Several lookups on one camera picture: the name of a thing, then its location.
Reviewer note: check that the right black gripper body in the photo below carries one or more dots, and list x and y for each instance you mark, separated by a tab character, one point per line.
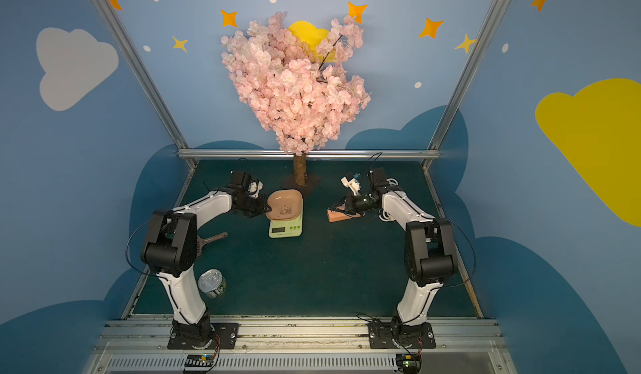
352	205

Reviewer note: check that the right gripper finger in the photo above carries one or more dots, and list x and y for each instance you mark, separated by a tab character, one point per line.
336	203
337	209

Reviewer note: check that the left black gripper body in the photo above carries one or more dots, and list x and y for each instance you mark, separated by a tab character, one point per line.
255	205

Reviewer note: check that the pink square bowl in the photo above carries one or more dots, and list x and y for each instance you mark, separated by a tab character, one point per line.
285	205

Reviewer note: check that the green electronic kitchen scale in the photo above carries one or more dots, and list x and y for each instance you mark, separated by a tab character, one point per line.
286	228

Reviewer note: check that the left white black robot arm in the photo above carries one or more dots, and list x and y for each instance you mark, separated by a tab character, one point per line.
171	247

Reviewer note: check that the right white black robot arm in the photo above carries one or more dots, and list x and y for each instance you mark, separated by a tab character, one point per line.
429	256

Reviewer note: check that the orange power strip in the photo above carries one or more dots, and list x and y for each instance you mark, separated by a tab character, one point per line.
340	216

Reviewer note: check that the brown slotted scoop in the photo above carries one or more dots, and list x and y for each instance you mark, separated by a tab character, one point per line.
203	242

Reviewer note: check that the clear plastic bottle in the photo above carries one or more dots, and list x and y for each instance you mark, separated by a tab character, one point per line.
212	283

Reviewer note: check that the pink cherry blossom tree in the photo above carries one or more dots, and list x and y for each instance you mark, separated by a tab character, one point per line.
298	91

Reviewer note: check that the left small circuit board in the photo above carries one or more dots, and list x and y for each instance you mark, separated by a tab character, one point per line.
199	363

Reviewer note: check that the small circuit board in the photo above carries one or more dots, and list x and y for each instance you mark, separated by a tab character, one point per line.
408	363
199	363

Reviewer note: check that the right small circuit board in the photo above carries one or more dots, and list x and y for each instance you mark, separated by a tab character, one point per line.
408	363

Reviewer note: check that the aluminium cage frame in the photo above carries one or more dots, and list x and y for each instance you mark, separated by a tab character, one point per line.
413	54

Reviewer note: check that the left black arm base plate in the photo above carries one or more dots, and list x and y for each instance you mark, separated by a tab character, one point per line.
216	336

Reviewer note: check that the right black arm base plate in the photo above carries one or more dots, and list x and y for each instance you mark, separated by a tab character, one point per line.
390	335

